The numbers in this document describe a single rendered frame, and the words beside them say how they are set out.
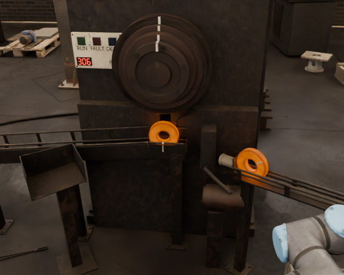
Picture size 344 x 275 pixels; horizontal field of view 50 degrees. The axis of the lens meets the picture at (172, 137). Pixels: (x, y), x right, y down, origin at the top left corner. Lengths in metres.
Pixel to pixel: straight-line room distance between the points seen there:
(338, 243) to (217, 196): 0.95
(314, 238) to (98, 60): 1.38
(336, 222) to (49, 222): 1.99
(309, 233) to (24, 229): 1.99
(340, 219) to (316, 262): 0.15
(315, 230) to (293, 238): 0.06
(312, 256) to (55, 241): 1.82
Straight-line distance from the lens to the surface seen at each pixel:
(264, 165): 1.74
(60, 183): 1.91
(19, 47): 6.35
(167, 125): 1.89
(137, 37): 1.72
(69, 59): 4.75
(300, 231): 1.00
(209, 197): 1.89
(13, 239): 2.60
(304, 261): 0.95
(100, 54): 1.95
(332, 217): 1.03
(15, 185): 3.08
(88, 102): 2.05
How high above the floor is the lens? 1.67
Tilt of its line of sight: 29 degrees down
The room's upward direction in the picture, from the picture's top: 1 degrees counter-clockwise
